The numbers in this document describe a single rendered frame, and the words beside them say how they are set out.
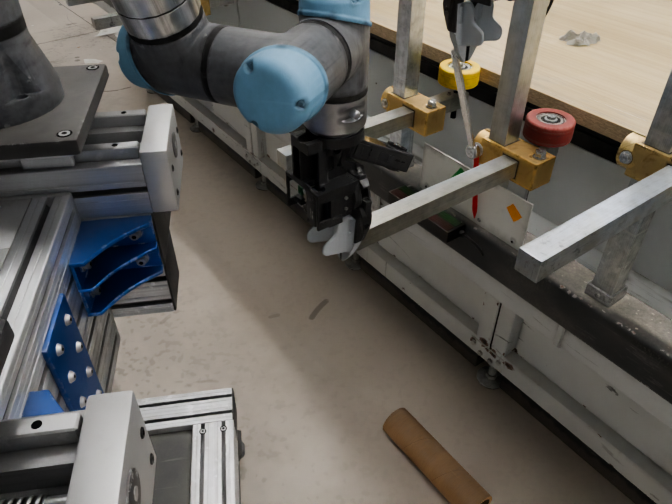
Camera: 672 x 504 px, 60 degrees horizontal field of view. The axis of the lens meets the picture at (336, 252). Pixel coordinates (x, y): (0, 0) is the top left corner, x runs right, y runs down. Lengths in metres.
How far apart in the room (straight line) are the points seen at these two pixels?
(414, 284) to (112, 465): 1.42
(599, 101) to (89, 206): 0.86
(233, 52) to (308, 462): 1.18
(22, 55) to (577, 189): 0.96
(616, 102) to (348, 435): 1.01
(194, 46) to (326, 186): 0.23
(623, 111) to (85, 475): 0.98
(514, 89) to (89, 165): 0.63
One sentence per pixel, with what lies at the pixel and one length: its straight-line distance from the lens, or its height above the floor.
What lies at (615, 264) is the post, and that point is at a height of 0.78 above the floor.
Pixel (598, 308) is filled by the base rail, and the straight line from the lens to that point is 1.01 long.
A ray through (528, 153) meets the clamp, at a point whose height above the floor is 0.87.
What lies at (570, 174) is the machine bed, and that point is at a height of 0.74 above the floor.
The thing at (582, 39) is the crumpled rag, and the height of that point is 0.91.
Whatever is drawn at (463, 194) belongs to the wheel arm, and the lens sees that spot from 0.93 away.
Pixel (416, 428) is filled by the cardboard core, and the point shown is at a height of 0.08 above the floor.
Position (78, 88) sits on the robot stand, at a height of 1.04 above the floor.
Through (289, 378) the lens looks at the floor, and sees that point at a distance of 1.73.
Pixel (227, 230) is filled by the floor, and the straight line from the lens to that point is 2.28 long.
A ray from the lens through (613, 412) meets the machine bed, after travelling 1.52.
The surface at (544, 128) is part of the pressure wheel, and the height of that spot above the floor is 0.91.
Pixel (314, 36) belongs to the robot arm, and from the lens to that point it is 0.58.
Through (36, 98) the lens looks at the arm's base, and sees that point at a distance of 0.77.
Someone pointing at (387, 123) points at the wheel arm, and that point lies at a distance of 1.12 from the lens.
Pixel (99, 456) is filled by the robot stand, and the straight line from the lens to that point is 0.44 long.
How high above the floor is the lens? 1.35
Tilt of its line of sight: 39 degrees down
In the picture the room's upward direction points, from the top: straight up
